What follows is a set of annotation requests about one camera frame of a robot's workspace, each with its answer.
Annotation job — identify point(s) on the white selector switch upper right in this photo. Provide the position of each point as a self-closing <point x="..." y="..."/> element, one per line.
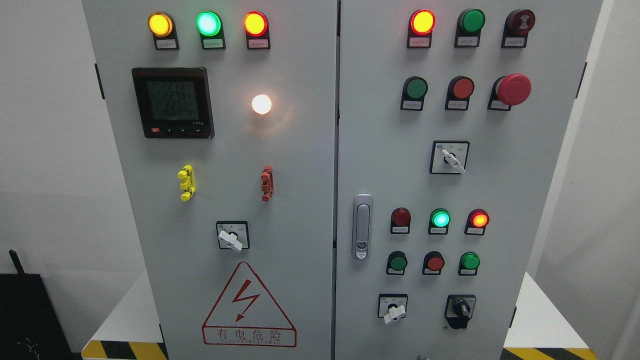
<point x="449" y="157"/>

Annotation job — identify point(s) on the lit red lamp lower right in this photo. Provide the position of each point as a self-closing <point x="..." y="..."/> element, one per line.
<point x="476" y="223"/>

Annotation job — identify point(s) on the red stop push button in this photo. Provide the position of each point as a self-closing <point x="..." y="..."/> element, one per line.
<point x="458" y="93"/>

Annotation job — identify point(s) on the dark red lamp lower right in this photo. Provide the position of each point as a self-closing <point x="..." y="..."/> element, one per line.
<point x="400" y="221"/>

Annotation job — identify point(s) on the white selector switch left door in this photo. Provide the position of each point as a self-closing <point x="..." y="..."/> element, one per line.
<point x="233" y="235"/>

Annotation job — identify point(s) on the white selector switch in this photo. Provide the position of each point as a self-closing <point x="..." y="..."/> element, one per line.
<point x="392" y="306"/>
<point x="449" y="157"/>

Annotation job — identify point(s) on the yellow plastic terminal clip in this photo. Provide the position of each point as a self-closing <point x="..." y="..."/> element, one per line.
<point x="187" y="182"/>

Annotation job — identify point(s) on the left grey cabinet door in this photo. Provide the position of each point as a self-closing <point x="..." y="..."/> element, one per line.
<point x="291" y="235"/>

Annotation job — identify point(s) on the red electric hazard warning sticker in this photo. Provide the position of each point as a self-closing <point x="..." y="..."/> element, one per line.
<point x="246" y="314"/>

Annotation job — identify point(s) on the red-orange indicator lamp left door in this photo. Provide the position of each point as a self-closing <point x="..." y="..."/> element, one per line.
<point x="256" y="26"/>

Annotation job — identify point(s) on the red emergency stop mushroom button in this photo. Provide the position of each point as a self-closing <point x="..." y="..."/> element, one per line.
<point x="510" y="90"/>

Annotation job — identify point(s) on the white glowing indicator lamp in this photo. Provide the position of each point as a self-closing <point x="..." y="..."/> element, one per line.
<point x="261" y="104"/>

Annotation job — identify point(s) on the grey cabinet door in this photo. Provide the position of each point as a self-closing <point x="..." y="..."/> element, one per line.
<point x="291" y="235"/>
<point x="386" y="152"/>

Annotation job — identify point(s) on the green start push button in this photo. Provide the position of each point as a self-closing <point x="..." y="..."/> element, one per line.
<point x="413" y="94"/>

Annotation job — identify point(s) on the black digital power meter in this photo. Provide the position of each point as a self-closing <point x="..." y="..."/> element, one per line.
<point x="174" y="102"/>

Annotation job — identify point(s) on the lit red lamp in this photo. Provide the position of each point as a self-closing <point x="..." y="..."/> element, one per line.
<point x="420" y="28"/>
<point x="476" y="223"/>

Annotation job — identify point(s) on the black selector switch bottom right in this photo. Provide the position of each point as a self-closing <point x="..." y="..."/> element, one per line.
<point x="459" y="310"/>

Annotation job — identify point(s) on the green lamp top right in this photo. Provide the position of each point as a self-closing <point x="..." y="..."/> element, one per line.
<point x="469" y="27"/>

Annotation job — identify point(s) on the dark red buzzer top right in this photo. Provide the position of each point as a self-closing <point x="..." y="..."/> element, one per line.
<point x="517" y="26"/>

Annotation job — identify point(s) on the lit green lamp lower right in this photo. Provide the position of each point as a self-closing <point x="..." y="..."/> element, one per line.
<point x="439" y="222"/>

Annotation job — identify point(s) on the red plastic terminal clip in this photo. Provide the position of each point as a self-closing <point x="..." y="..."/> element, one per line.
<point x="267" y="187"/>

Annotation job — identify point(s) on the green push button lower left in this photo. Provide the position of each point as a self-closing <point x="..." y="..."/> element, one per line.
<point x="396" y="263"/>

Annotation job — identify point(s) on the green push button lower right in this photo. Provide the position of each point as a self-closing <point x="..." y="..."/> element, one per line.
<point x="469" y="264"/>

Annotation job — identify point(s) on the white platform with hazard stripes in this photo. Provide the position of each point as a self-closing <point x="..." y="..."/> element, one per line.
<point x="538" y="330"/>

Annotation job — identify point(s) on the yellow indicator lamp top left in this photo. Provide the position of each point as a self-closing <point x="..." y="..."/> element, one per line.
<point x="162" y="27"/>

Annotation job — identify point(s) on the red push button lower middle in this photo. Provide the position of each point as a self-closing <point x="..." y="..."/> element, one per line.
<point x="433" y="263"/>

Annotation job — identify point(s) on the silver door latch handle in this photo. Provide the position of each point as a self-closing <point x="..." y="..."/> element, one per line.
<point x="361" y="226"/>

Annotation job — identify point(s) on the right grey cabinet door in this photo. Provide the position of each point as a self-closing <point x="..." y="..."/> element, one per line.
<point x="386" y="152"/>

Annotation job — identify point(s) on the green indicator lamp top left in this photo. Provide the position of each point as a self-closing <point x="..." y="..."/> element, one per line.
<point x="211" y="31"/>

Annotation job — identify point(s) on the white selector switch bottom right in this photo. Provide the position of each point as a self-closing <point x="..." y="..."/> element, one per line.
<point x="392" y="306"/>

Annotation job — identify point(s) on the black box with antenna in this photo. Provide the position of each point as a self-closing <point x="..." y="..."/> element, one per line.
<point x="29" y="326"/>

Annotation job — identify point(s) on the lit red lamp top right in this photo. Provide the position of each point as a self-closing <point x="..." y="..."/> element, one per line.
<point x="420" y="28"/>

